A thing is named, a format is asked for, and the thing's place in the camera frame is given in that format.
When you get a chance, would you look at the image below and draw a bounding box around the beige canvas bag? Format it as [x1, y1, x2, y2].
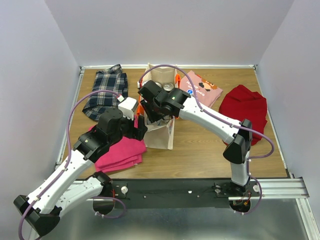
[136, 67, 181, 150]

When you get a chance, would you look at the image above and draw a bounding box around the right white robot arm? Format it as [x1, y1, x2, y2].
[138, 80, 252, 196]

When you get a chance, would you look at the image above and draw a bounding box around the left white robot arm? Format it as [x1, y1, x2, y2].
[13, 107, 147, 238]

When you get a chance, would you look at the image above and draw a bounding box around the silver can far right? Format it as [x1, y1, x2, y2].
[163, 82, 175, 93]

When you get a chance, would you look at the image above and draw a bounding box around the magenta folded cloth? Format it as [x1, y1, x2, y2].
[87, 114, 147, 174]

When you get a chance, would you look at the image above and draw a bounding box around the blue cap bottle on table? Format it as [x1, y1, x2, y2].
[187, 89, 193, 96]

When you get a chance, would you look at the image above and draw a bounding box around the plaid navy shirt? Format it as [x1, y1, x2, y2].
[82, 64, 128, 122]

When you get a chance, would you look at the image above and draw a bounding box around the pink printed t-shirt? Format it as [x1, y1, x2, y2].
[179, 70, 223, 108]

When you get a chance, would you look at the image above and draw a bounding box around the red cloth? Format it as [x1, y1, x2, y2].
[218, 84, 268, 133]

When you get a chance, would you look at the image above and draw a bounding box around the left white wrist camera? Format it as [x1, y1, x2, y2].
[118, 97, 138, 120]

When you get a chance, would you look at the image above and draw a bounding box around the aluminium frame rail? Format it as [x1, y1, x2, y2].
[228, 178, 310, 201]

